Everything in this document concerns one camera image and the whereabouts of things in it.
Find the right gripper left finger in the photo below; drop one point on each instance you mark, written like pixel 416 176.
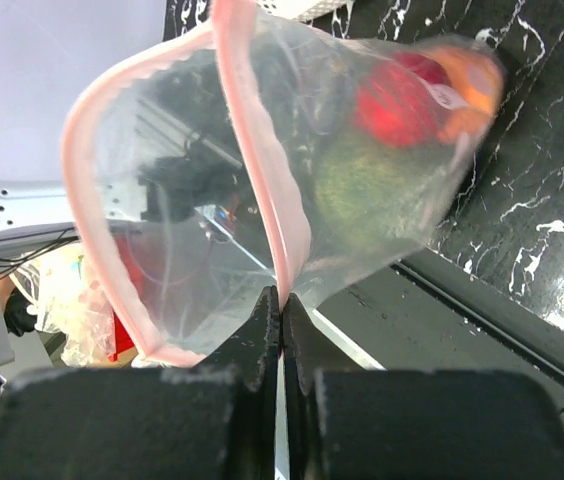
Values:
pixel 215 420

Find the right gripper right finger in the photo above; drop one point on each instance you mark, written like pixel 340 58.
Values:
pixel 345 422

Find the clear zip top bag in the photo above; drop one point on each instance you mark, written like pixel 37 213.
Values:
pixel 190 167

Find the green fake melon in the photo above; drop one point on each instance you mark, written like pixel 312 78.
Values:
pixel 371 194

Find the red fake pomegranate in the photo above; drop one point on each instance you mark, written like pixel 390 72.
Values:
pixel 398 103

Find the orange fake fruit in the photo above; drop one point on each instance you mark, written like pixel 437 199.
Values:
pixel 478 80

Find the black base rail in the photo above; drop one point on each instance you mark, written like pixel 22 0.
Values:
pixel 425 312

